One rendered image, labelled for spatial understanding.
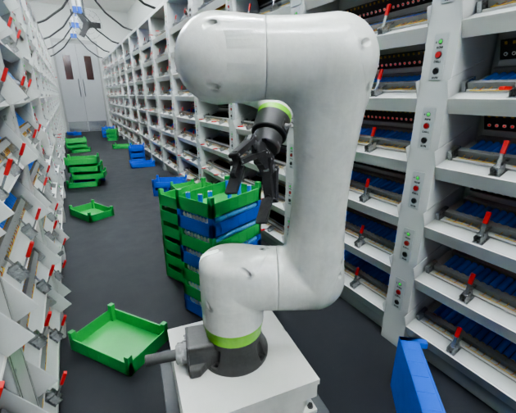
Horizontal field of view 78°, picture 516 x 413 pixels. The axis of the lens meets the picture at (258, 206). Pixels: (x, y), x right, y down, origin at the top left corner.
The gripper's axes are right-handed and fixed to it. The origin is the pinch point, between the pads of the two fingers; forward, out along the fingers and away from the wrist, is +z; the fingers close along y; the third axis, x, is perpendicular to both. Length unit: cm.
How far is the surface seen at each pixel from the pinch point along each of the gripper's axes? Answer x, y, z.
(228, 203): 34, 32, -21
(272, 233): 56, 101, -42
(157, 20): 236, 48, -278
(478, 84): -46, 24, -50
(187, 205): 49, 25, -17
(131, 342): 69, 41, 35
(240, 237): 37, 48, -14
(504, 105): -51, 23, -40
